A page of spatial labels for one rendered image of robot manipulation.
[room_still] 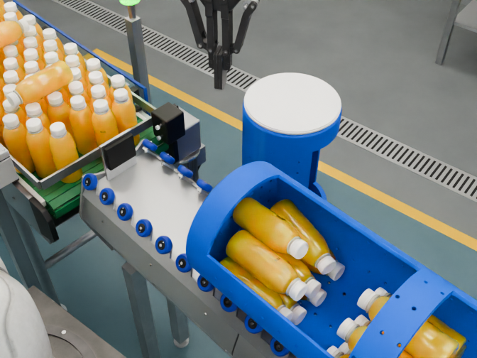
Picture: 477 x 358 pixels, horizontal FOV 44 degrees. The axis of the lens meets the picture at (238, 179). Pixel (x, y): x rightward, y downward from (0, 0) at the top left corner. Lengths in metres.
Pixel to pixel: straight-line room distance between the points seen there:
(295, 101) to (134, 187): 0.51
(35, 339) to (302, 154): 0.93
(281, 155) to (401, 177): 1.46
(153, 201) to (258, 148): 0.34
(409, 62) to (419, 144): 0.76
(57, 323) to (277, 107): 0.84
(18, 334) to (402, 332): 0.60
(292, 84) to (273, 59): 1.97
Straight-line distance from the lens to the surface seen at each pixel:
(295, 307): 1.26
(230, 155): 3.04
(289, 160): 1.66
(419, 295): 1.06
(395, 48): 3.95
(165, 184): 1.62
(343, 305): 1.33
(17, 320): 0.96
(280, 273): 1.17
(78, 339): 1.20
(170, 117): 1.71
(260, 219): 1.22
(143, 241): 1.49
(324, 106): 1.70
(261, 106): 1.68
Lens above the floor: 2.08
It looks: 45 degrees down
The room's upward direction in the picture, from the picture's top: straight up
